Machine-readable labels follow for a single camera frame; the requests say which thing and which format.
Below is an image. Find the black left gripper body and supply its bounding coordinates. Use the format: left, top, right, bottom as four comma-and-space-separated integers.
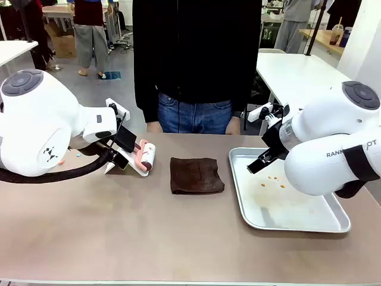
114, 128, 138, 154

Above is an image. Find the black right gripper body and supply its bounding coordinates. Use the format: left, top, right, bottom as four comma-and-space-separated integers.
261, 120, 292, 160

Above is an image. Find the pink white lint roller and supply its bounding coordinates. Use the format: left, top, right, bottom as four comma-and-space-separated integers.
133, 139, 157, 174

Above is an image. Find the brown cloth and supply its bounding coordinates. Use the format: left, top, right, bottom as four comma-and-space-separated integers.
170, 157, 226, 195

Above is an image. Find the person's left forearm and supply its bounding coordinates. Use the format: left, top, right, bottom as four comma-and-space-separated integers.
232, 67, 259, 114

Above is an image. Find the person's right forearm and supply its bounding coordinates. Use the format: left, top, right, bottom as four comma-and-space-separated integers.
133, 71, 162, 123

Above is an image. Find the person's right hand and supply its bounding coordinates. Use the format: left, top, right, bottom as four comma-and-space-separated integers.
146, 121, 163, 134

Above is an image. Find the person's left hand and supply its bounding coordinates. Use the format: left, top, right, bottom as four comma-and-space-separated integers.
225, 116, 241, 136

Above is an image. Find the white folded stand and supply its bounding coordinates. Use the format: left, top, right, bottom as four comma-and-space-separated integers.
104, 145, 150, 178

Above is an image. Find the silver metal tray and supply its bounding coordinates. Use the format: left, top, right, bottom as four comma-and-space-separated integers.
228, 147, 352, 234

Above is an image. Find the blue floor sheet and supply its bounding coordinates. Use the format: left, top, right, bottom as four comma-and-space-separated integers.
99, 70, 123, 81

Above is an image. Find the large white table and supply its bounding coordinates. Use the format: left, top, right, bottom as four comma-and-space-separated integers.
255, 48, 348, 136

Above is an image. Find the white power strip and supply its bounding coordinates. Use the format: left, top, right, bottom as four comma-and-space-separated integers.
114, 29, 134, 53

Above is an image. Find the person in grey trousers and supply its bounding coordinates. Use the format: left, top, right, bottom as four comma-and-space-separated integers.
72, 0, 111, 77

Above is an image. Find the person in black sweater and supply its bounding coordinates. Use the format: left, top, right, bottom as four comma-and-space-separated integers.
132, 0, 263, 135

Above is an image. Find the person in grey outfit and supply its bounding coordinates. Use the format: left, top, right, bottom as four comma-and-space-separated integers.
282, 0, 312, 55

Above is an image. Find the brown cardboard box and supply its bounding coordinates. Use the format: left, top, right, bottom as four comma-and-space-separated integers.
44, 22, 78, 60

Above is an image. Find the wooden worktable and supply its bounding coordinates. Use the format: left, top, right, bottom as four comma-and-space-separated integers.
298, 28, 346, 58

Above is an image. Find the black stand pole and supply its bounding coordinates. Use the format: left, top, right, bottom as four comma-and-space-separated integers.
306, 0, 326, 58
18, 0, 35, 43

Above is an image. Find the plastic cup with straw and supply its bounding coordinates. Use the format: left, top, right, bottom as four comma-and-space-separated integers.
329, 16, 344, 46

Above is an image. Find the blue drink bottle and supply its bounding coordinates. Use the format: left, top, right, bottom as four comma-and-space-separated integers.
339, 26, 354, 49

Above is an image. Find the person in black clothes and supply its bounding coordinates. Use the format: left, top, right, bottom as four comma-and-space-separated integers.
22, 0, 57, 72

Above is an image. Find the small white table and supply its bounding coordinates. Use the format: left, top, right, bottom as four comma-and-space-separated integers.
0, 39, 40, 78

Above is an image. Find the person in dark jacket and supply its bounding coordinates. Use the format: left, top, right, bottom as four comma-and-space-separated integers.
326, 0, 363, 31

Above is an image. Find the wooden background desk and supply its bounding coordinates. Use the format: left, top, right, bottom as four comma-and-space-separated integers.
41, 4, 76, 23

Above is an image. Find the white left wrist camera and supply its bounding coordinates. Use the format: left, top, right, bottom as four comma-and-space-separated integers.
105, 98, 131, 122

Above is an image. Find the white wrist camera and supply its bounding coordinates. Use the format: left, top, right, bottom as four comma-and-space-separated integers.
105, 98, 131, 122
247, 102, 273, 123

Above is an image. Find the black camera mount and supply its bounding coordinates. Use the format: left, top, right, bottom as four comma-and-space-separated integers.
259, 103, 291, 128

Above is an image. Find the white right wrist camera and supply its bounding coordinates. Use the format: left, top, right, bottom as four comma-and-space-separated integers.
247, 102, 273, 123

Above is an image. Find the black braided cable hose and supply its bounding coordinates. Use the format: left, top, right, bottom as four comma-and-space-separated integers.
0, 145, 120, 184

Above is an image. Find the black cable sleeve strap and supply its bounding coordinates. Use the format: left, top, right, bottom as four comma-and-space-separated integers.
335, 145, 381, 200

